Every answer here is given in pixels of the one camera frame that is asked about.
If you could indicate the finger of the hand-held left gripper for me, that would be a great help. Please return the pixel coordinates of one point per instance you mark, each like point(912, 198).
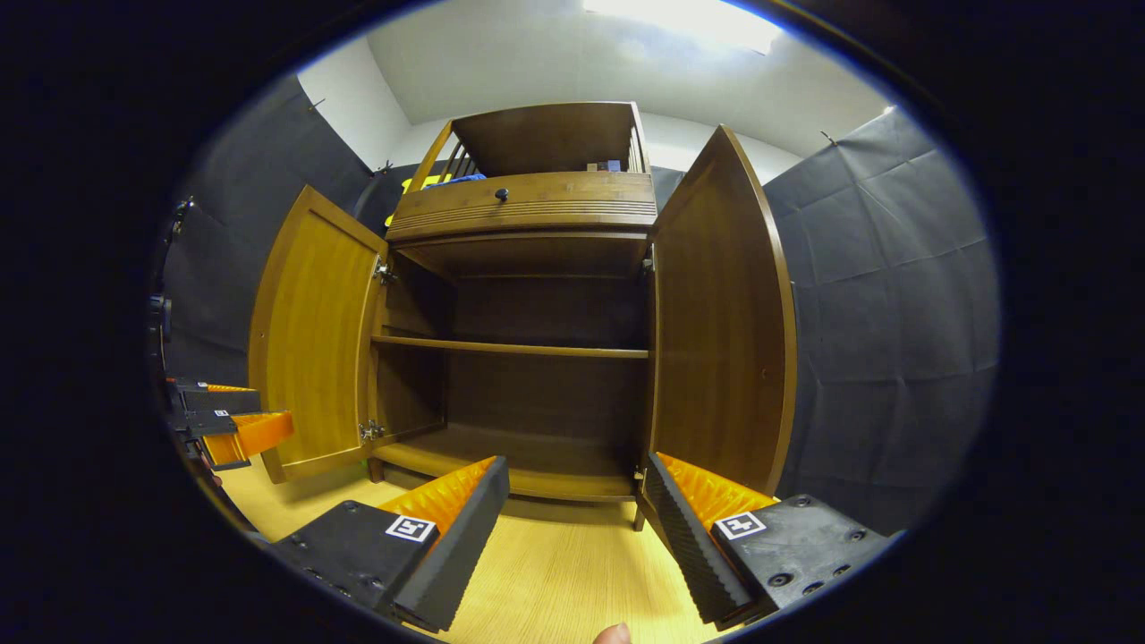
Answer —
point(259, 434)
point(219, 400)

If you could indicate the ceiling light panel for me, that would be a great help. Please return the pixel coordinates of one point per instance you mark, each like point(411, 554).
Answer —
point(689, 22)

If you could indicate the books on cabinet top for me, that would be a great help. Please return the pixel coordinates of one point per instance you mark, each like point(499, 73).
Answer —
point(606, 165)

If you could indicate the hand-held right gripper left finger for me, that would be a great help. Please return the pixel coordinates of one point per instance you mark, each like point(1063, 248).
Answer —
point(465, 528)

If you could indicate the wooden inner shelf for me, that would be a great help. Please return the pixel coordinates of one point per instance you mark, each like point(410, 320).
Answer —
point(510, 347)

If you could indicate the wooden drawer with black knob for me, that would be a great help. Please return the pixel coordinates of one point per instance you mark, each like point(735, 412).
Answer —
point(572, 201)

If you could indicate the blue cloth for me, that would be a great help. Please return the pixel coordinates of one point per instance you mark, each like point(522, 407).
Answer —
point(458, 179)

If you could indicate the wooden cabinet door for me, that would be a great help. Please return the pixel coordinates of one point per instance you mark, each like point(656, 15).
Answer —
point(725, 340)
point(313, 340)

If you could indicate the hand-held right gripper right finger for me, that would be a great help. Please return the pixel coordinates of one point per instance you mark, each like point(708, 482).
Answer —
point(680, 537)

